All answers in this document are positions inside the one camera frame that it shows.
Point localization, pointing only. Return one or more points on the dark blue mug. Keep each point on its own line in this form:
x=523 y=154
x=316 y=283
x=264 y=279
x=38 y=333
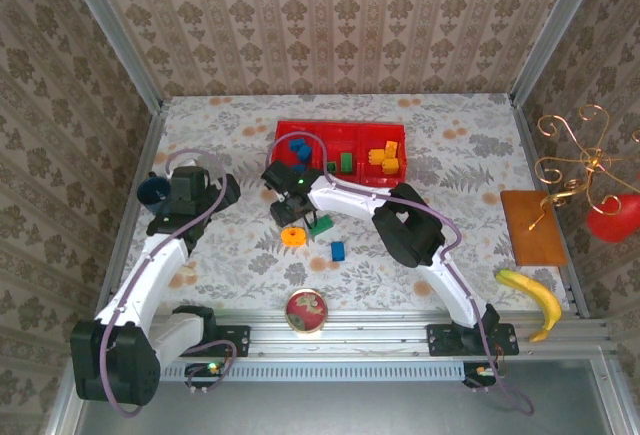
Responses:
x=152 y=194

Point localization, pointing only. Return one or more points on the red three-compartment bin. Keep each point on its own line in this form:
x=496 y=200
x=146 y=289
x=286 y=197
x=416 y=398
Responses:
x=345 y=142

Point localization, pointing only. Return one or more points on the brown wooden board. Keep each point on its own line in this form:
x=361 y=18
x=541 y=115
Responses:
x=525 y=245

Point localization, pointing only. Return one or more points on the black connector board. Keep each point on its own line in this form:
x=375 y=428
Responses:
x=480 y=371
x=205 y=369

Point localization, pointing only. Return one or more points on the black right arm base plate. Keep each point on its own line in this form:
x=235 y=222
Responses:
x=440 y=340

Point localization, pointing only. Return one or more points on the red heart ornament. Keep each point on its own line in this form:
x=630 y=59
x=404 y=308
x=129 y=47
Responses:
x=612 y=220

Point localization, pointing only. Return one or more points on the long green lego brick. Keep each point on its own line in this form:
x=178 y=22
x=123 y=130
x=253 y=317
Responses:
x=325 y=224

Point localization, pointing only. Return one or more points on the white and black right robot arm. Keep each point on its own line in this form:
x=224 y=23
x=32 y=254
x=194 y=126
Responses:
x=345 y=195

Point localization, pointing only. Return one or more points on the yellow banana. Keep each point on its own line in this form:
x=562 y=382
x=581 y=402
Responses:
x=542 y=295

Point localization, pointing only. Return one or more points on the aluminium frame post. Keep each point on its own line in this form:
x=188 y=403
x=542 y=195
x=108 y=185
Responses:
x=555 y=30
x=110 y=30

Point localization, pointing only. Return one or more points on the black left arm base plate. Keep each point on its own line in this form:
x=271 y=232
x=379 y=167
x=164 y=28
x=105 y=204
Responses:
x=240 y=340

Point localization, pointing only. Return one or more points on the round red floral tin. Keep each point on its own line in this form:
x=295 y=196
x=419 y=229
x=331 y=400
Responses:
x=306 y=311

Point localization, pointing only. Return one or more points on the orange round lego piece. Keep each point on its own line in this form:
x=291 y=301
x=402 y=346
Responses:
x=293 y=236

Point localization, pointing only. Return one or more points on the aluminium rail under arm bases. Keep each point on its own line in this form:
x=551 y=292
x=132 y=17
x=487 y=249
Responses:
x=350 y=327

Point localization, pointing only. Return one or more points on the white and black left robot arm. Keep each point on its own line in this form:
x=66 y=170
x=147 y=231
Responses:
x=150 y=280

